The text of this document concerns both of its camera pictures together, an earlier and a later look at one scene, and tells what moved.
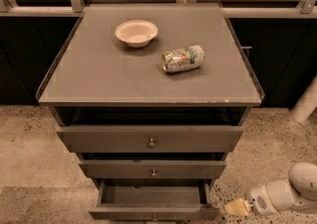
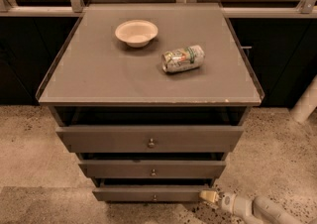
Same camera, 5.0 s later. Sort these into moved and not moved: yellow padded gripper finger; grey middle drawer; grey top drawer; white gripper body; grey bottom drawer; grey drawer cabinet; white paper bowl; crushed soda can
Moved: white gripper body; yellow padded gripper finger; grey bottom drawer
Not moved: grey middle drawer; grey drawer cabinet; grey top drawer; white paper bowl; crushed soda can
